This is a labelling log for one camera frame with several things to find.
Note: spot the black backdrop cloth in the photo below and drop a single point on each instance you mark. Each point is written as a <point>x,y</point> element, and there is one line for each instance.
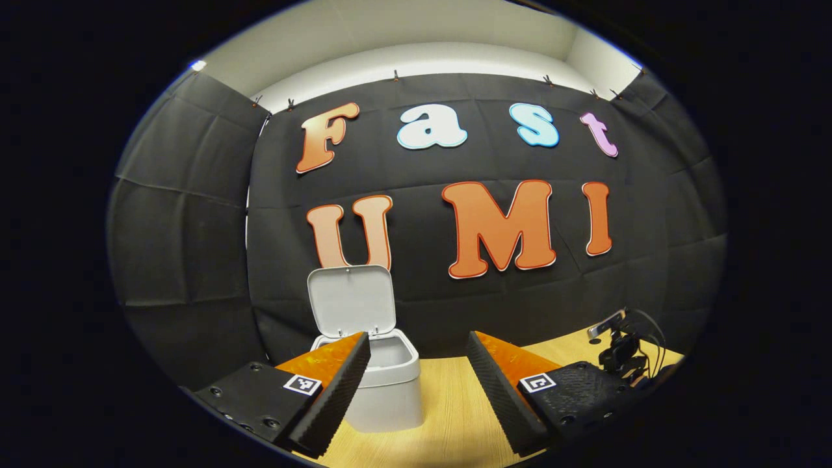
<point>195,227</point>

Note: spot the white desktop garbage bin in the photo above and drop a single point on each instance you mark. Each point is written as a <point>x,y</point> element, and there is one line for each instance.
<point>387,400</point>

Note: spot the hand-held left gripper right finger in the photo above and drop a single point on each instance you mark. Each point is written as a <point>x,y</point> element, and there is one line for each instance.
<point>497,396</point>

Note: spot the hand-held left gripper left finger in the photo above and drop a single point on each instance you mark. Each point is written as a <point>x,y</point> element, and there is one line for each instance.
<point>338,396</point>

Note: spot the wooden desktop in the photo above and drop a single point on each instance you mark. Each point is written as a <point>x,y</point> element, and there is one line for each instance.
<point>448,416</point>

